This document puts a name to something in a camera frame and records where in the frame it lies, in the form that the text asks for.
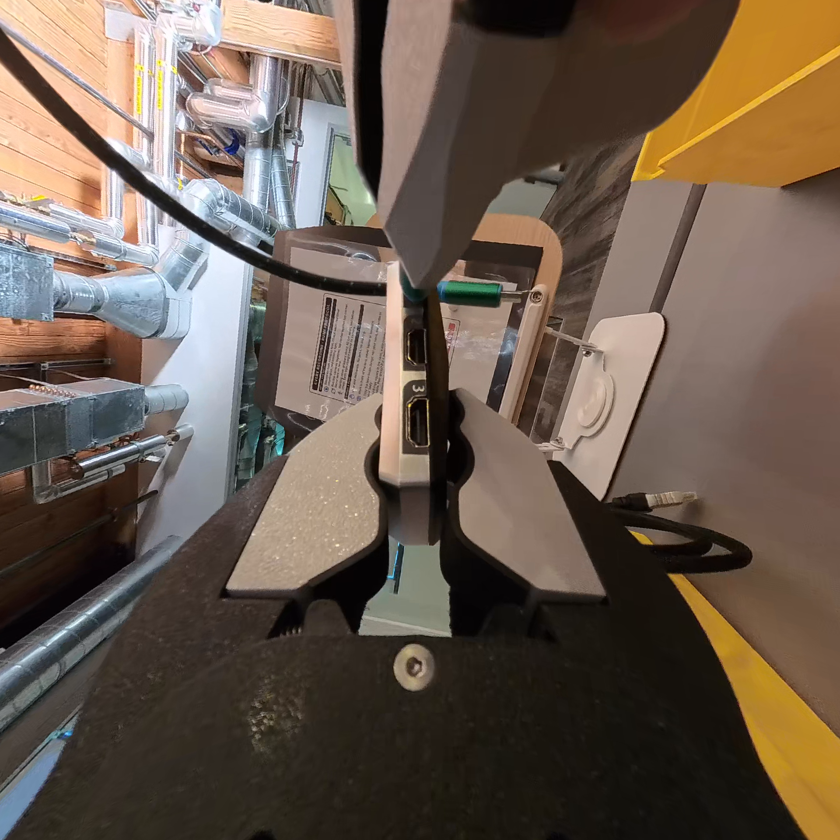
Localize galvanised branch duct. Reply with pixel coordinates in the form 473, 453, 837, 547
52, 230, 211, 342

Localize silver insulated pipe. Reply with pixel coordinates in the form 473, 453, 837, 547
153, 29, 181, 250
130, 29, 152, 247

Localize rectangular metal duct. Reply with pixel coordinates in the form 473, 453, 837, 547
0, 377, 191, 480

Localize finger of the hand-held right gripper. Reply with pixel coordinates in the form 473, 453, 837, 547
379, 0, 742, 293
331, 0, 395, 224

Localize grey stand base plate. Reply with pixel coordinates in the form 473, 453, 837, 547
558, 314, 667, 503

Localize silver adapter with black cable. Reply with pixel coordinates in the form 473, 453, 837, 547
379, 261, 753, 577

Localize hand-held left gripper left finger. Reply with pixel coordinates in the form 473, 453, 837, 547
225, 397, 389, 601

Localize metal ventilation duct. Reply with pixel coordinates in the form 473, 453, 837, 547
180, 177, 277, 253

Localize black blue-flecked HDMI cable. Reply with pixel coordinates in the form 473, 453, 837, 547
0, 20, 529, 309

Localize metal conduit pipe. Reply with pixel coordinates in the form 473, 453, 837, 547
0, 535, 185, 729

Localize printed instruction sheet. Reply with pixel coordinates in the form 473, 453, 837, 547
308, 292, 460, 401

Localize protocol sheet on stand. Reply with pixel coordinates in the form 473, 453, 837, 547
367, 213, 565, 427
256, 226, 546, 434

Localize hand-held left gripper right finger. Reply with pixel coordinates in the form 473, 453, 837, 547
441, 388, 608, 603

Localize glass door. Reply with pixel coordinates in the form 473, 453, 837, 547
320, 125, 382, 227

